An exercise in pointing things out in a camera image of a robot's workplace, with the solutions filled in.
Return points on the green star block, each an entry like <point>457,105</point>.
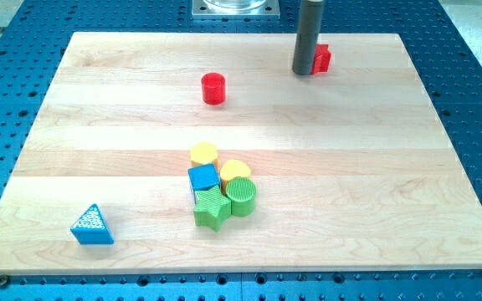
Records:
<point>212,208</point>

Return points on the red star block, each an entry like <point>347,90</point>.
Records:
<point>322,59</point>

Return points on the yellow heart block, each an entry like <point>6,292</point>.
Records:
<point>232,169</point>

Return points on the yellow hexagon block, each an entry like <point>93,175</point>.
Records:
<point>203,153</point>

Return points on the green cylinder block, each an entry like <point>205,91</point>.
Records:
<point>241,192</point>

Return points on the blue cube block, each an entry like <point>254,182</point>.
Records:
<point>203,178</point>

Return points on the red cylinder block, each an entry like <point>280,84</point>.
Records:
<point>213,88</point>

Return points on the light wooden board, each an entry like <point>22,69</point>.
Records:
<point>353,167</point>

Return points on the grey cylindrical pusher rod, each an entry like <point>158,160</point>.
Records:
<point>310,17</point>

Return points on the blue triangle block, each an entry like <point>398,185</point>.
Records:
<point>91,228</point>

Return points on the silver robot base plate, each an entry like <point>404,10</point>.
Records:
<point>208,9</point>

